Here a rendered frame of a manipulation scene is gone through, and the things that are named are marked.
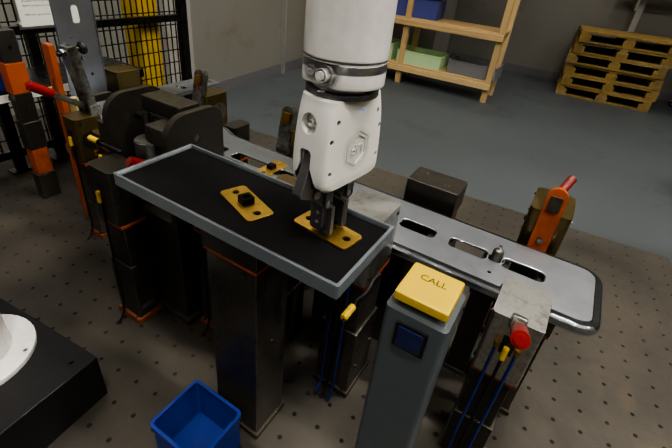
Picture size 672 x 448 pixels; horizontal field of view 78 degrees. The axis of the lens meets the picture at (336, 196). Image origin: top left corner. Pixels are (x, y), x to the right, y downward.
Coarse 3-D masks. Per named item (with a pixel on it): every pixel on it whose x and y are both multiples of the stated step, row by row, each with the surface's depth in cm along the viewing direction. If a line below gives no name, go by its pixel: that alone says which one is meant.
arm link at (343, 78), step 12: (312, 60) 39; (312, 72) 39; (324, 72) 37; (336, 72) 38; (348, 72) 37; (360, 72) 37; (372, 72) 38; (384, 72) 40; (324, 84) 39; (336, 84) 38; (348, 84) 38; (360, 84) 38; (372, 84) 39
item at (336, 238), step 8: (304, 216) 53; (304, 224) 51; (336, 224) 51; (312, 232) 50; (320, 232) 50; (336, 232) 51; (344, 232) 51; (352, 232) 51; (328, 240) 49; (336, 240) 49; (352, 240) 49; (344, 248) 48
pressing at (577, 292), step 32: (224, 128) 117; (256, 160) 102; (288, 160) 103; (384, 192) 94; (448, 224) 85; (416, 256) 74; (448, 256) 76; (512, 256) 77; (544, 256) 78; (480, 288) 70; (544, 288) 70; (576, 288) 71; (576, 320) 64
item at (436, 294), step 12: (420, 264) 47; (408, 276) 45; (420, 276) 46; (432, 276) 46; (444, 276) 46; (396, 288) 44; (408, 288) 44; (420, 288) 44; (432, 288) 44; (444, 288) 44; (456, 288) 44; (408, 300) 43; (420, 300) 42; (432, 300) 43; (444, 300) 43; (456, 300) 43; (432, 312) 42; (444, 312) 41
